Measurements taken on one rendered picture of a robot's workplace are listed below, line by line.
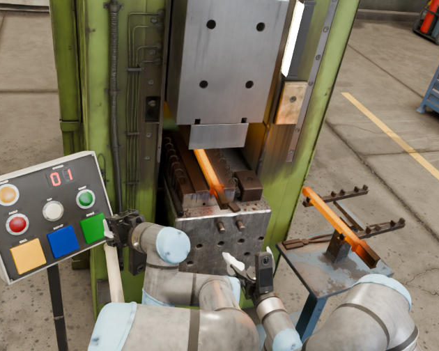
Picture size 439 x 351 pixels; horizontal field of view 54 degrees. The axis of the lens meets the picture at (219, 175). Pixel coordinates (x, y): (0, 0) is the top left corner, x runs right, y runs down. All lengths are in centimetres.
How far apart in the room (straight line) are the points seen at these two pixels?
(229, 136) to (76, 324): 135
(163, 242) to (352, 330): 42
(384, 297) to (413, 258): 228
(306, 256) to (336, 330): 96
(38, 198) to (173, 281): 49
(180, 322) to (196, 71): 86
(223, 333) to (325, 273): 121
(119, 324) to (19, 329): 183
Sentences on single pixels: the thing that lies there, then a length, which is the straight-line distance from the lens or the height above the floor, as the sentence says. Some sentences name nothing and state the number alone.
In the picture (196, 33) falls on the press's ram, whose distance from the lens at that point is 126.
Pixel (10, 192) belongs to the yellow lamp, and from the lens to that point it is 127.
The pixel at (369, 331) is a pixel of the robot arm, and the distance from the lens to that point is 89.
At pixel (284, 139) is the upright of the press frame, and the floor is 110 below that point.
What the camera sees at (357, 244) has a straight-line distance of 153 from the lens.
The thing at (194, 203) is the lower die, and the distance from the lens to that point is 158.
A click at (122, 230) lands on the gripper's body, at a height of 116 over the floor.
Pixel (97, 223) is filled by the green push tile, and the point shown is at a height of 102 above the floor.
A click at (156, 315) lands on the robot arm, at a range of 61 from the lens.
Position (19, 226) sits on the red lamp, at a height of 108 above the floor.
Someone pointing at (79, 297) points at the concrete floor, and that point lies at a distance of 248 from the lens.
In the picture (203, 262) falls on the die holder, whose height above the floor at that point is 67.
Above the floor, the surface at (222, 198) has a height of 101.
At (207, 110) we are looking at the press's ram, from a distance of 137.
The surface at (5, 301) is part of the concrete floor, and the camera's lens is 254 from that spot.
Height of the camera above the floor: 194
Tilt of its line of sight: 35 degrees down
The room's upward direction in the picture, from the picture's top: 10 degrees clockwise
